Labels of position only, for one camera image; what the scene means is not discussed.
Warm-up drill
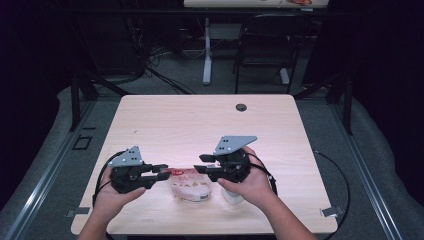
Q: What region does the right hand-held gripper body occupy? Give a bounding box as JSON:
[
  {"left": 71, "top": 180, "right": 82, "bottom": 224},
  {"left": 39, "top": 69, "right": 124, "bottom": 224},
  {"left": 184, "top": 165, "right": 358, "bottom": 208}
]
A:
[{"left": 213, "top": 135, "right": 258, "bottom": 184}]

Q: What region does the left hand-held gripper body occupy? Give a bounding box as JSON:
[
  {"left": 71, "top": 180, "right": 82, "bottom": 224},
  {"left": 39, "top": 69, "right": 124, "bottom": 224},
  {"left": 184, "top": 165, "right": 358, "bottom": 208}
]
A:
[{"left": 108, "top": 145, "right": 157, "bottom": 195}]

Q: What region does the red and white plastic bag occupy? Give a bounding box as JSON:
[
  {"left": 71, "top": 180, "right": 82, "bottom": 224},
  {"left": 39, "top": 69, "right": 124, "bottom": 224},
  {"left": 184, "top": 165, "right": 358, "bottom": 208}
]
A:
[{"left": 164, "top": 167, "right": 213, "bottom": 203}]

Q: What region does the white plastic container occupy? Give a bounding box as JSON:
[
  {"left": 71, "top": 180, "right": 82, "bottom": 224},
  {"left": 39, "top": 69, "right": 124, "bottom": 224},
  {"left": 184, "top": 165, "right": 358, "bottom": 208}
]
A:
[{"left": 220, "top": 186, "right": 246, "bottom": 205}]

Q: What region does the person's left hand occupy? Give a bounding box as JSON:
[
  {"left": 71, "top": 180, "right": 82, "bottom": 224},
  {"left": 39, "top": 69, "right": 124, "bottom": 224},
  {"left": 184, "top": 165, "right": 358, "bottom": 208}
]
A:
[{"left": 93, "top": 168, "right": 147, "bottom": 218}]

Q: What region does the person's right hand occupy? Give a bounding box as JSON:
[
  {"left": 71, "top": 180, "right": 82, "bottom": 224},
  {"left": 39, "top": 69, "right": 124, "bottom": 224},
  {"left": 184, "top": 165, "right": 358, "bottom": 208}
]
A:
[{"left": 217, "top": 146, "right": 278, "bottom": 209}]

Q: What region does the grey tape piece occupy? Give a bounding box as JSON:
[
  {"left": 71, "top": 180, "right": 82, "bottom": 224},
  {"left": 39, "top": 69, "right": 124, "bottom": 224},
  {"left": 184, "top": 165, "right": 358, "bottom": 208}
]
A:
[
  {"left": 320, "top": 206, "right": 345, "bottom": 218},
  {"left": 65, "top": 207, "right": 91, "bottom": 218}
]

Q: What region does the black metal stand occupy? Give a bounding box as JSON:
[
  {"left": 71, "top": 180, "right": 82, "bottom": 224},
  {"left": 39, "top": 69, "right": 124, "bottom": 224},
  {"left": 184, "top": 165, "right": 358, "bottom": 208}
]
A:
[
  {"left": 293, "top": 71, "right": 354, "bottom": 136},
  {"left": 69, "top": 69, "right": 131, "bottom": 133}
]

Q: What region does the wooden desk with white legs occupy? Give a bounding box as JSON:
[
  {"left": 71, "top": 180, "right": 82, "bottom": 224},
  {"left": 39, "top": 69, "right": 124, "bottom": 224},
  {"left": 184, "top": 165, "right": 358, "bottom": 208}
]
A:
[{"left": 183, "top": 0, "right": 329, "bottom": 86}]

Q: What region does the black folding chair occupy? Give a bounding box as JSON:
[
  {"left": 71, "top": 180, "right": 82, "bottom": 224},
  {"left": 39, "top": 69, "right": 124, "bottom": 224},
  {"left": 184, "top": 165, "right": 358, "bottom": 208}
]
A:
[{"left": 233, "top": 13, "right": 313, "bottom": 96}]

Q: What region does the black curtain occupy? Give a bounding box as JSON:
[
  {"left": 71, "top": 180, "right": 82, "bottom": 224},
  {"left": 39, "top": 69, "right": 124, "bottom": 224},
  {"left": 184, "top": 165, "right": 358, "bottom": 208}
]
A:
[
  {"left": 316, "top": 0, "right": 424, "bottom": 206},
  {"left": 0, "top": 0, "right": 73, "bottom": 208}
]

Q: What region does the aluminium floor rail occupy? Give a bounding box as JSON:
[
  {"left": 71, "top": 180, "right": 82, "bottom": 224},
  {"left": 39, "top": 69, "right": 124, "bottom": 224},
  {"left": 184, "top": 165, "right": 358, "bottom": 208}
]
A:
[
  {"left": 328, "top": 99, "right": 403, "bottom": 240},
  {"left": 3, "top": 99, "right": 96, "bottom": 240}
]

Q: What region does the bundle of floor cables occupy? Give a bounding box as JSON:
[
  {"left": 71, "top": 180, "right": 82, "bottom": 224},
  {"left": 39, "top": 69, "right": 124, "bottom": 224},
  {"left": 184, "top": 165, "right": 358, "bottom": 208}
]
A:
[{"left": 126, "top": 16, "right": 198, "bottom": 96}]

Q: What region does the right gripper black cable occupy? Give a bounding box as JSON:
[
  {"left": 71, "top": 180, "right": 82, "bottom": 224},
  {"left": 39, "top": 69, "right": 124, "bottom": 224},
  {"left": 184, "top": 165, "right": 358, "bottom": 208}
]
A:
[{"left": 246, "top": 150, "right": 351, "bottom": 240}]

